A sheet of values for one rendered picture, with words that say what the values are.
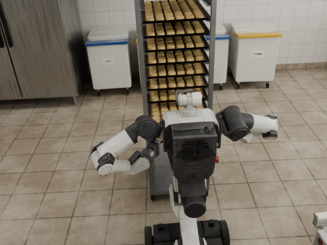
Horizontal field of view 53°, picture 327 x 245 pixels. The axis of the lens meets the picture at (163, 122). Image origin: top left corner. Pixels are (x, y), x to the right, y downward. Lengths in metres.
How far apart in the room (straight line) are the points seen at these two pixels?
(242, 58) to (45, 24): 2.43
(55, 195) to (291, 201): 2.02
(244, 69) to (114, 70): 1.71
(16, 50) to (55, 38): 0.50
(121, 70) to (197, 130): 2.98
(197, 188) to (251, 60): 3.01
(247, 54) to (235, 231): 2.51
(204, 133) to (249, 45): 3.04
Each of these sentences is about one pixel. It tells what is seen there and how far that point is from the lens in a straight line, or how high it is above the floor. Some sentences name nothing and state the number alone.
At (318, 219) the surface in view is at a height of 0.89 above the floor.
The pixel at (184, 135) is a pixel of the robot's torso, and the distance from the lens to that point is 1.46.
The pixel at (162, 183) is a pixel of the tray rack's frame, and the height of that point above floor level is 0.15.
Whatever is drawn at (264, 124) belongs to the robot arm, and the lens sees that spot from 1.74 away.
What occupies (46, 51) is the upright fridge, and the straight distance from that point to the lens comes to 4.19.
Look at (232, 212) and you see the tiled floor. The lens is 2.78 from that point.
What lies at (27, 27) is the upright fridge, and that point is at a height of 1.06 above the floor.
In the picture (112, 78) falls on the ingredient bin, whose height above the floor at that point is 0.27.
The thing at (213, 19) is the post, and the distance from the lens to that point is 2.08.
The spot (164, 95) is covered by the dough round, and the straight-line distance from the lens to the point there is 2.32.
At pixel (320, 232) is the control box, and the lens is 1.63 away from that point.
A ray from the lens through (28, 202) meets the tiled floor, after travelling 3.13.
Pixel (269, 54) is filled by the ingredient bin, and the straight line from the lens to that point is 4.53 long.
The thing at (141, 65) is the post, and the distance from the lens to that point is 2.12.
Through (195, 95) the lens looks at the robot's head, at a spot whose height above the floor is 1.30.
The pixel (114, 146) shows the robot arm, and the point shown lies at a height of 1.11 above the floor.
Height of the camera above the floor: 2.00
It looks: 31 degrees down
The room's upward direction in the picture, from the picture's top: 3 degrees counter-clockwise
